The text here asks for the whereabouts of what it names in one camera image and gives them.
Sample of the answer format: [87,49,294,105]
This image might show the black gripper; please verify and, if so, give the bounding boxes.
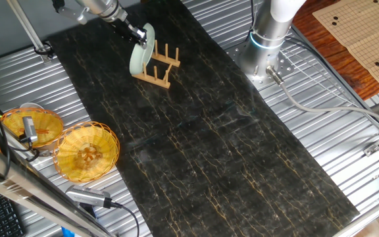
[112,18,148,49]

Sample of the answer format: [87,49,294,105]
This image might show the pale green dish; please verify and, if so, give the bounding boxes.
[129,22,156,76]

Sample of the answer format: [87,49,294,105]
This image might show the wooden dish rack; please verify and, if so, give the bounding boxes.
[132,39,181,90]

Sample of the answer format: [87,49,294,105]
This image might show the aluminium pole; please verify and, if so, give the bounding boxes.
[7,0,54,63]

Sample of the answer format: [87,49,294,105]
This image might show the yellow wicker basket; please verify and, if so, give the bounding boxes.
[51,120,121,184]
[0,107,64,149]

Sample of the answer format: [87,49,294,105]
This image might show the white bowl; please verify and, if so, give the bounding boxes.
[20,102,45,111]

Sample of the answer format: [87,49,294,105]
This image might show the black marble pattern mat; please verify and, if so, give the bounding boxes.
[48,0,361,237]

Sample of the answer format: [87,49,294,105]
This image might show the paper go board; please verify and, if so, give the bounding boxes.
[312,0,379,88]

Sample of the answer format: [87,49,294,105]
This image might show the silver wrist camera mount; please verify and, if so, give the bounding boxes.
[51,0,89,26]

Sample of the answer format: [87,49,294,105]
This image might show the black cable tie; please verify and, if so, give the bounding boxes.
[33,41,55,56]

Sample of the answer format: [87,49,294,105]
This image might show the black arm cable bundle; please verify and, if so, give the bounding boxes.
[247,0,259,42]

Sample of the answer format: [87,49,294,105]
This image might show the silver depth camera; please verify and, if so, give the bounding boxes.
[64,184,113,209]
[21,115,39,144]

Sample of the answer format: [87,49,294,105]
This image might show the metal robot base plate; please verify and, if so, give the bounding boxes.
[225,41,295,90]

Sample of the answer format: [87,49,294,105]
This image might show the black camera cable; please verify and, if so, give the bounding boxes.
[0,88,41,182]
[110,201,141,237]

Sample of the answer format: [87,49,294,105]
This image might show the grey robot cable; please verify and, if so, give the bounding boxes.
[265,65,379,131]

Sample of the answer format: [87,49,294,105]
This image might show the aluminium frame bar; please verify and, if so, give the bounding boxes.
[0,111,118,237]

